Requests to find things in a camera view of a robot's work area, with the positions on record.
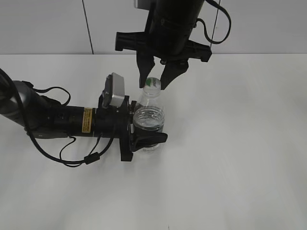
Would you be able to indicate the clear Cestbon water bottle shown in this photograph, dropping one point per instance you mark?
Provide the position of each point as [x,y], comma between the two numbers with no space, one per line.
[149,113]

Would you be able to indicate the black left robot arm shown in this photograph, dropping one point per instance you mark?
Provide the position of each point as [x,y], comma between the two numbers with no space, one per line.
[46,118]

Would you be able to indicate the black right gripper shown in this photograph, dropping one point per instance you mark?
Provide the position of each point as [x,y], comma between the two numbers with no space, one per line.
[166,36]

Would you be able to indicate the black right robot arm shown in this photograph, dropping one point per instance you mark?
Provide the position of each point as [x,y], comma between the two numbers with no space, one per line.
[166,36]

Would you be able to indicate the white green bottle cap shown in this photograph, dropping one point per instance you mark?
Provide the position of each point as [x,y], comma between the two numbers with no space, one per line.
[152,86]

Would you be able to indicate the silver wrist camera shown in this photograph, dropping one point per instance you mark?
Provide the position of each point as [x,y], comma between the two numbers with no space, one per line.
[114,91]
[143,4]

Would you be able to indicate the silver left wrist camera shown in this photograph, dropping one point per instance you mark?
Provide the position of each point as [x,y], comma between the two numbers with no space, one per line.
[114,91]

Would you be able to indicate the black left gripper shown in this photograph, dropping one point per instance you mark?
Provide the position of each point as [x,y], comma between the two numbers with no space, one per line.
[114,122]

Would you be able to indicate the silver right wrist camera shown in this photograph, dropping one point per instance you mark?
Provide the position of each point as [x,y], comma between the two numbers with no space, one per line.
[143,4]

